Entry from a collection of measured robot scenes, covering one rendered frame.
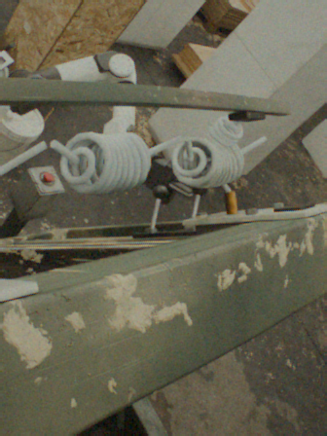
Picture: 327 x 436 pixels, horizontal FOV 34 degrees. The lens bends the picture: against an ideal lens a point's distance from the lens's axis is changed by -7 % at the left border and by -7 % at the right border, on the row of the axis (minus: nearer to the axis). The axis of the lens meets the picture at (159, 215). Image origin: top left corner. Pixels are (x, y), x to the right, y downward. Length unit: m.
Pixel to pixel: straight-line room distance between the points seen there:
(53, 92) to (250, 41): 3.41
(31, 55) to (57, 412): 3.34
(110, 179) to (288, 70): 3.15
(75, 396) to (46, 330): 0.05
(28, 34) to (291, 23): 1.70
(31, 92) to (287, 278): 0.32
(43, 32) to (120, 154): 3.00
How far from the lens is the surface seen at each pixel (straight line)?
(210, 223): 0.74
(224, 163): 0.73
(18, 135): 2.96
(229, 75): 3.90
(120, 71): 1.63
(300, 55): 3.64
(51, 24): 3.49
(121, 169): 0.57
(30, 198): 1.97
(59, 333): 0.36
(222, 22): 6.91
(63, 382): 0.36
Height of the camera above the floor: 2.23
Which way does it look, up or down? 36 degrees down
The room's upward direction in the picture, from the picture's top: 47 degrees clockwise
